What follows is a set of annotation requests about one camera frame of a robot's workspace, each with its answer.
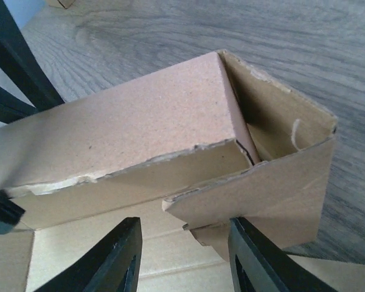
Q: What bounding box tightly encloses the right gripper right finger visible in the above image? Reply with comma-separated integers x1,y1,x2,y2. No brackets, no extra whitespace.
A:
228,217,335,291

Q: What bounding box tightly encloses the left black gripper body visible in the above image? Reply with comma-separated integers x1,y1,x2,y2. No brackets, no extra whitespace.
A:
0,190,26,235

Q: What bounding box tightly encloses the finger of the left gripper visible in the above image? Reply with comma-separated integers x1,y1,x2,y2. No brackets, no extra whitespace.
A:
0,1,64,111
0,87,38,123

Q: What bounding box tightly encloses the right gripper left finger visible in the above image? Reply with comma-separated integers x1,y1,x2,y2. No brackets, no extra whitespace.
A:
37,217,142,291

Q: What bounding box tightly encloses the small folded cardboard box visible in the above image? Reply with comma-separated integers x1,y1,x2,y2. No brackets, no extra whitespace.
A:
45,0,75,9

